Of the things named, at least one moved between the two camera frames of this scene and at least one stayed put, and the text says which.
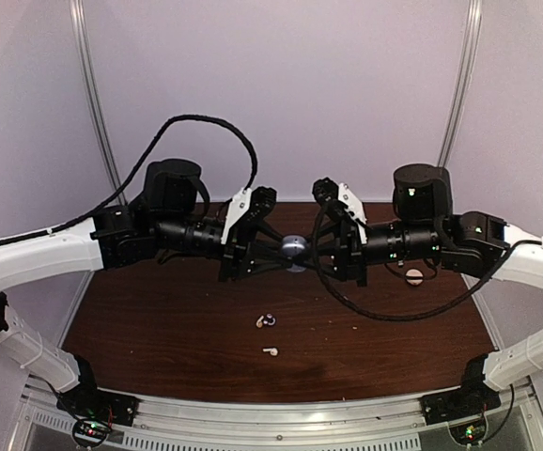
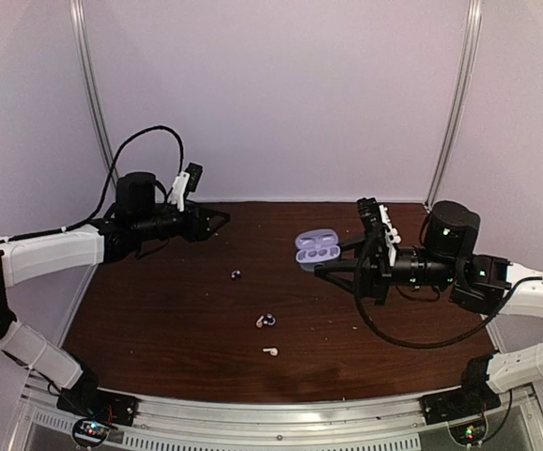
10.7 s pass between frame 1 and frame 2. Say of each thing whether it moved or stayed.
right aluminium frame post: stayed
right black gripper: moved
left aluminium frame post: stayed
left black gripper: moved
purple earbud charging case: moved
